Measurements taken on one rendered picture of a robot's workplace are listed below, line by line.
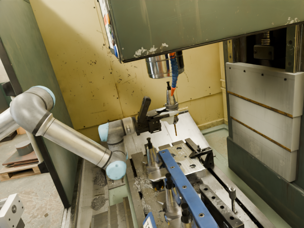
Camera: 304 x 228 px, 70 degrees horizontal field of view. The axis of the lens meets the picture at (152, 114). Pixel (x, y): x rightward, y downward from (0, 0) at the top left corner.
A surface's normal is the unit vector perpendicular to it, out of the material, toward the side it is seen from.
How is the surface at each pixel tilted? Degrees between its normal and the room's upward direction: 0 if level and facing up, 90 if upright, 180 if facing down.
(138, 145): 23
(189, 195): 0
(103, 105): 90
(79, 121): 90
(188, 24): 90
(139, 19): 90
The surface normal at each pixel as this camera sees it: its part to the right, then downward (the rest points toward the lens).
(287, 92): -0.96, 0.24
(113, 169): 0.11, 0.34
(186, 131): -0.07, -0.71
